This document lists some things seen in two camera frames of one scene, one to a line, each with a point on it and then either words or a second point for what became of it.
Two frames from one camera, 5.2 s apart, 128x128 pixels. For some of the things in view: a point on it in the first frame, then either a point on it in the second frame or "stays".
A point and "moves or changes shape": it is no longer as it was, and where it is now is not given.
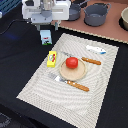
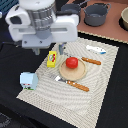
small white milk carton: (46, 38) moves or changes shape
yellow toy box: (52, 56) stays
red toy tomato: (72, 62) stays
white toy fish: (96, 50) stays
